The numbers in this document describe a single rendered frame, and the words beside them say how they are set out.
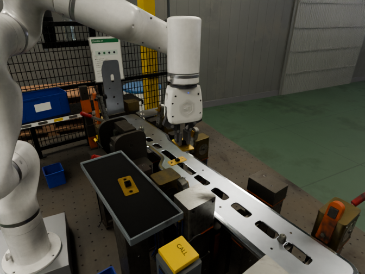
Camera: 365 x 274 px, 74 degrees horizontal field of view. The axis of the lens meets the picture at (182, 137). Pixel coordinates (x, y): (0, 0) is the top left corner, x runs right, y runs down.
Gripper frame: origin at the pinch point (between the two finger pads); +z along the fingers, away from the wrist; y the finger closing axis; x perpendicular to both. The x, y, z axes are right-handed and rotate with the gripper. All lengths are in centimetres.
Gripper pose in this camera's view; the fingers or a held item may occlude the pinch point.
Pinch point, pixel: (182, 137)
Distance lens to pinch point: 71.4
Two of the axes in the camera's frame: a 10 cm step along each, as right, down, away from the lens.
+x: -4.2, -3.6, 8.3
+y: 9.1, -1.6, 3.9
